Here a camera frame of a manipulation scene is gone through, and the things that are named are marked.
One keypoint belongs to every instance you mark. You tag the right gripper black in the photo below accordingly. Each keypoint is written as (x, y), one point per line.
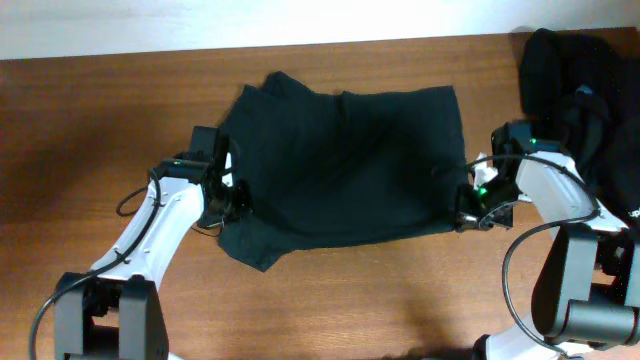
(468, 219)

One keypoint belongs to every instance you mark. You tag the black t-shirt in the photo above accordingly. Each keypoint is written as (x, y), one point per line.
(341, 170)

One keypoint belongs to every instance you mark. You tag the pile of black clothes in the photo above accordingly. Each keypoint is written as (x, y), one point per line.
(586, 95)

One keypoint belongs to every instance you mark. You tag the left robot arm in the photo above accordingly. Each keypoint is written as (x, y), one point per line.
(113, 311)

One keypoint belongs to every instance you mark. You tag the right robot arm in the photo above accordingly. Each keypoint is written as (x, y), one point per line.
(586, 297)

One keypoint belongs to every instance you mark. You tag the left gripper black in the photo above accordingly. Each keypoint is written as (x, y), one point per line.
(226, 201)

